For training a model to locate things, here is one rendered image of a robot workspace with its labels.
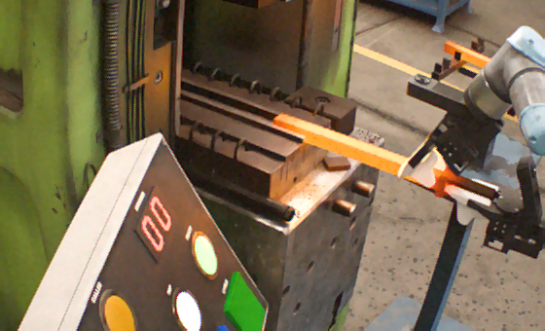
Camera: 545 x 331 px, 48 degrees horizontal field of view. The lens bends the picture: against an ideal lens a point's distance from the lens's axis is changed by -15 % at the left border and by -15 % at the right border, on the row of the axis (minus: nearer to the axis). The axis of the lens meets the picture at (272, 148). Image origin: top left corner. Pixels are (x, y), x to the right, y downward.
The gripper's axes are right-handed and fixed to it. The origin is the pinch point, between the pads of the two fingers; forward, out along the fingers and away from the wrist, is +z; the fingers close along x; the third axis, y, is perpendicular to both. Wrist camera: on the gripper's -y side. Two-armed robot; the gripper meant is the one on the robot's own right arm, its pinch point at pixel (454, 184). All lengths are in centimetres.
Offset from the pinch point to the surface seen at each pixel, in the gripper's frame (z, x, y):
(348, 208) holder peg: 18.7, 0.1, 12.4
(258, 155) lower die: 32.2, -9.0, 2.2
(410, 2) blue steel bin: 131, 348, 85
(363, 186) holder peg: 19.6, 7.9, 12.3
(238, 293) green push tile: 12.7, -43.9, -3.0
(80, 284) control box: 15, -67, -19
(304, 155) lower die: 27.7, -1.6, 4.0
